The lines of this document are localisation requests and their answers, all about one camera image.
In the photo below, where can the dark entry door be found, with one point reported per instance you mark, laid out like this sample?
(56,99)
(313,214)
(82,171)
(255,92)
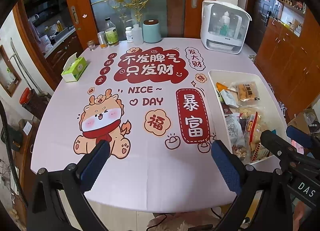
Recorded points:
(260,20)

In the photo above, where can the clear golden puffs packet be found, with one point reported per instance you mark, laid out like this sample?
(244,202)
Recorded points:
(247,92)

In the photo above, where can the wood framed wall picture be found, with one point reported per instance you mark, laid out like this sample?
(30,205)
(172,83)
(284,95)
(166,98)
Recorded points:
(10,70)

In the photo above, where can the large clear cake packet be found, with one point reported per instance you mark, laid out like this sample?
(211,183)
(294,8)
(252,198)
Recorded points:
(260,132)

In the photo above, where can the small glass jar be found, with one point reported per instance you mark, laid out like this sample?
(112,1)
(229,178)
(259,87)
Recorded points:
(91,46)

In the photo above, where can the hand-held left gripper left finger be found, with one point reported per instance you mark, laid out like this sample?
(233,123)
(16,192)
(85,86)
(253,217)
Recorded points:
(95,166)

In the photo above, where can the teal canister brown lid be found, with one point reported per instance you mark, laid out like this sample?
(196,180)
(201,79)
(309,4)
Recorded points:
(152,33)

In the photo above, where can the cardboard box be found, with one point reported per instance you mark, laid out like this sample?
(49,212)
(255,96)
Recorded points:
(307,118)

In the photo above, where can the white pill bottle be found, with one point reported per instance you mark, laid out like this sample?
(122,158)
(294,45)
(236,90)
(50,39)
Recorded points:
(129,36)

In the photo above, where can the grey metal pole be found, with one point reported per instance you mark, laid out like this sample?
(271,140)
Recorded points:
(21,60)

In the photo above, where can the white orange long packet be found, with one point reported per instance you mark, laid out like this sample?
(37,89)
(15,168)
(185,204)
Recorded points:
(226,97)

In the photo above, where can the white plastic bin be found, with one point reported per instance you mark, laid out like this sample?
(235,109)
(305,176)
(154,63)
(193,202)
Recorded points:
(240,75)

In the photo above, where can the clear squeeze bottle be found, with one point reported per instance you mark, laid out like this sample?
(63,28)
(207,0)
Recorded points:
(138,35)

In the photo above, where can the wooden wall cabinet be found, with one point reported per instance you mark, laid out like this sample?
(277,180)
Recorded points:
(287,53)

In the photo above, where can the kitchen counter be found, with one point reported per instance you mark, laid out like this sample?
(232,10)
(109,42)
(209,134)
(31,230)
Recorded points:
(57,38)

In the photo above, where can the dark red snack packet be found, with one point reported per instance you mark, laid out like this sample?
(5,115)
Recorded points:
(228,111)

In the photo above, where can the dark carved wooden stand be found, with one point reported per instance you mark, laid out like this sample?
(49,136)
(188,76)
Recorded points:
(37,107)

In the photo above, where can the green tissue box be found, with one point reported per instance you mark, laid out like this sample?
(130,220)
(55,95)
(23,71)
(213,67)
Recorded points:
(75,69)

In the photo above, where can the glass bottle green label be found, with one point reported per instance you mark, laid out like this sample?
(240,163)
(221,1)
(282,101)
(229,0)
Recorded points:
(111,35)

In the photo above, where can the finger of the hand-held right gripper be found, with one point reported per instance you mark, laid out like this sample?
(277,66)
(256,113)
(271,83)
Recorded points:
(298,135)
(275,142)

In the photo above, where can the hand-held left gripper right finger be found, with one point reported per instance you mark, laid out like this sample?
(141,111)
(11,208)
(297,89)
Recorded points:
(225,168)

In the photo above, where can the white bottle sterilizer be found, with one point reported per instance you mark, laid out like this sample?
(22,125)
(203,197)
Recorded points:
(208,25)

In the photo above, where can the silver metal tin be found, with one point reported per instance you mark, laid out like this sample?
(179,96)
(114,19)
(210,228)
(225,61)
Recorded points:
(102,39)

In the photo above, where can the printed pink table mat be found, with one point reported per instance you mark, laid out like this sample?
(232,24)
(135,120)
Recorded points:
(75,83)

